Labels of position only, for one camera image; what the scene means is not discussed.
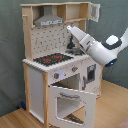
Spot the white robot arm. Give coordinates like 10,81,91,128
67,26,128,67

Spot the black toy stovetop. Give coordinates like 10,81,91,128
34,53,71,67

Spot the grey toy sink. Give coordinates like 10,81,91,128
65,48,84,56

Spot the black toy faucet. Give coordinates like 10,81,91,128
67,35,76,49

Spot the white microwave cabinet door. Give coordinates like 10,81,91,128
88,3,100,22

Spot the grey range hood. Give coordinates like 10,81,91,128
34,5,64,27

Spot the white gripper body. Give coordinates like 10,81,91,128
67,26,94,50

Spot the wooden toy kitchen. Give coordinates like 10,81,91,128
19,1,107,128

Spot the white dishwasher door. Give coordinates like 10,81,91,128
81,58,102,97

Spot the white oven door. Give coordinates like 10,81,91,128
49,86,96,128

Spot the left red stove knob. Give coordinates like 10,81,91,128
54,73,60,79

